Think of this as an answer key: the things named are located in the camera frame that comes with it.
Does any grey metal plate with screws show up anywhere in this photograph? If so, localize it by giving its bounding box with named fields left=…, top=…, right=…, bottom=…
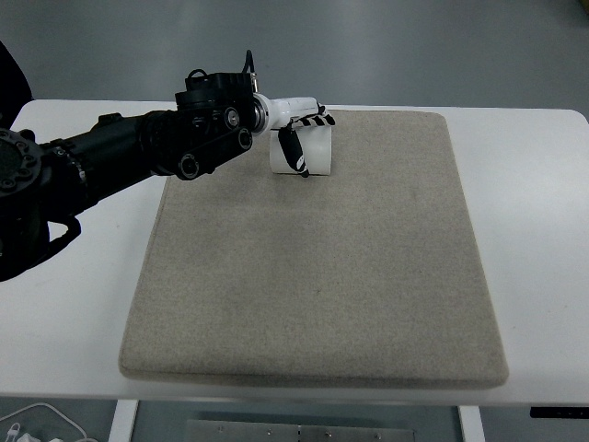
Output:
left=186, top=418, right=415, bottom=442

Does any person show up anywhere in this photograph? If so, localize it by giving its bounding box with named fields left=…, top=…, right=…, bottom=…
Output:
left=0, top=40, right=36, bottom=111

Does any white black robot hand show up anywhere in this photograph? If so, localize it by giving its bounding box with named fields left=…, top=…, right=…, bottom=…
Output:
left=262, top=95, right=337, bottom=180

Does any white cable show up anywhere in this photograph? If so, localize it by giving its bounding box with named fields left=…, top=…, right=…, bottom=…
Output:
left=0, top=402, right=91, bottom=442

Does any white table leg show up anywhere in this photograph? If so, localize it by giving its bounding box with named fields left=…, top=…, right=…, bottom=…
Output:
left=108, top=399, right=139, bottom=442
left=458, top=404, right=484, bottom=442

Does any grey-brown felt mat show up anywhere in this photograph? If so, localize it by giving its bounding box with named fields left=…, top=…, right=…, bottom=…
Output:
left=118, top=108, right=510, bottom=392

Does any white ribbed cup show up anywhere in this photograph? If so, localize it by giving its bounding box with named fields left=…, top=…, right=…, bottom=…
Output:
left=269, top=122, right=333, bottom=177

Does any black table control panel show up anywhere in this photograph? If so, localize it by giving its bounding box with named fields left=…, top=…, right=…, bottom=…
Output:
left=528, top=406, right=589, bottom=419

